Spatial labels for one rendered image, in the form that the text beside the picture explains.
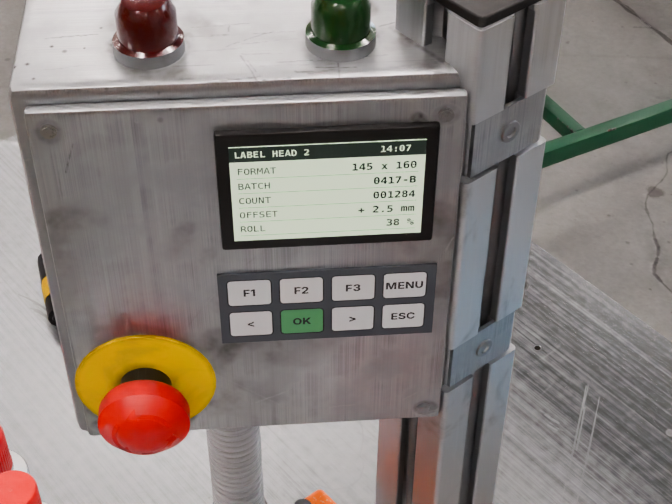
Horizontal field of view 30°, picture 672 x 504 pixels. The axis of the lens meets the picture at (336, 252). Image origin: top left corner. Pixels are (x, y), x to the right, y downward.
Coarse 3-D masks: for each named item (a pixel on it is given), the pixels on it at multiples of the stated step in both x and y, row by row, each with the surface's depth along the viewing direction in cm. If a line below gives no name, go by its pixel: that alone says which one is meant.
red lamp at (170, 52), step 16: (128, 0) 44; (144, 0) 44; (160, 0) 44; (128, 16) 44; (144, 16) 44; (160, 16) 44; (176, 16) 45; (128, 32) 44; (144, 32) 44; (160, 32) 44; (176, 32) 45; (128, 48) 45; (144, 48) 44; (160, 48) 45; (176, 48) 45; (128, 64) 45; (144, 64) 45; (160, 64) 45
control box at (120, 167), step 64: (64, 0) 48; (192, 0) 48; (256, 0) 48; (384, 0) 48; (64, 64) 45; (192, 64) 45; (256, 64) 45; (320, 64) 45; (384, 64) 45; (448, 64) 45; (64, 128) 44; (128, 128) 45; (192, 128) 45; (256, 128) 45; (448, 128) 46; (64, 192) 46; (128, 192) 47; (192, 192) 47; (448, 192) 48; (64, 256) 49; (128, 256) 49; (192, 256) 49; (256, 256) 49; (320, 256) 50; (384, 256) 50; (448, 256) 50; (64, 320) 52; (128, 320) 51; (192, 320) 51; (192, 384) 54; (256, 384) 54; (320, 384) 55; (384, 384) 55
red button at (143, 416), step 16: (144, 368) 53; (128, 384) 51; (144, 384) 51; (160, 384) 51; (112, 400) 51; (128, 400) 51; (144, 400) 51; (160, 400) 51; (176, 400) 51; (112, 416) 51; (128, 416) 51; (144, 416) 51; (160, 416) 51; (176, 416) 51; (112, 432) 51; (128, 432) 51; (144, 432) 51; (160, 432) 51; (176, 432) 52; (128, 448) 52; (144, 448) 52; (160, 448) 52
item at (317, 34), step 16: (320, 0) 44; (336, 0) 44; (352, 0) 44; (368, 0) 45; (320, 16) 44; (336, 16) 44; (352, 16) 44; (368, 16) 45; (320, 32) 45; (336, 32) 45; (352, 32) 45; (368, 32) 45; (320, 48) 45; (336, 48) 45; (352, 48) 45; (368, 48) 45
